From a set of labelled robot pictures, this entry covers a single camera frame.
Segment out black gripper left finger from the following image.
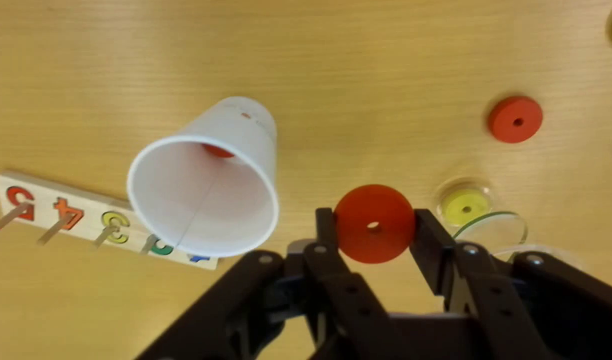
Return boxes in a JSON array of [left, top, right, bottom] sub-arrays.
[[137, 209, 386, 360]]

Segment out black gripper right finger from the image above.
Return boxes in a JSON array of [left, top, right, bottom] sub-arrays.
[[409, 210, 612, 360]]

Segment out orange ring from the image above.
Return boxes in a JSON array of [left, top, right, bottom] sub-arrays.
[[199, 142, 236, 161], [333, 185, 418, 267], [485, 94, 545, 146]]

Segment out clear plastic cup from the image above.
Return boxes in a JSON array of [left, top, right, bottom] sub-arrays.
[[433, 177, 527, 253]]

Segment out white paper cup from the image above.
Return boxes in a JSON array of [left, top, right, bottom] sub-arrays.
[[125, 96, 280, 259]]

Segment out white number peg board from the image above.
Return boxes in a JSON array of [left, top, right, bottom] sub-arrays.
[[0, 173, 218, 271]]

